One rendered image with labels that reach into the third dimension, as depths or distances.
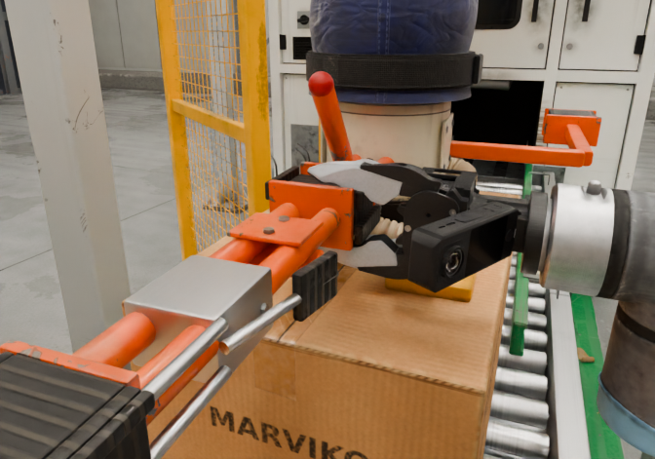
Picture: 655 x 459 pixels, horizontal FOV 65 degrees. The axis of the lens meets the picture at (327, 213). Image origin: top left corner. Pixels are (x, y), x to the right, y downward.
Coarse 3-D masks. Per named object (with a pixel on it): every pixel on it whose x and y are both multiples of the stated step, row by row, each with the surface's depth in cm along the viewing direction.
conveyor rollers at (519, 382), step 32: (512, 192) 237; (512, 256) 166; (512, 288) 149; (544, 320) 131; (512, 384) 108; (544, 384) 107; (512, 416) 101; (544, 416) 99; (512, 448) 92; (544, 448) 91
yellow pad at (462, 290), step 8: (392, 280) 60; (400, 280) 60; (464, 280) 59; (472, 280) 59; (392, 288) 60; (400, 288) 60; (408, 288) 60; (416, 288) 59; (424, 288) 59; (448, 288) 58; (456, 288) 58; (464, 288) 57; (472, 288) 58; (432, 296) 59; (440, 296) 59; (448, 296) 58; (456, 296) 58; (464, 296) 58
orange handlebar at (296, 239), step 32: (576, 128) 84; (384, 160) 63; (512, 160) 70; (544, 160) 69; (576, 160) 68; (256, 224) 41; (288, 224) 41; (320, 224) 41; (224, 256) 36; (256, 256) 41; (288, 256) 37; (128, 320) 28; (96, 352) 26; (128, 352) 27; (160, 352) 26
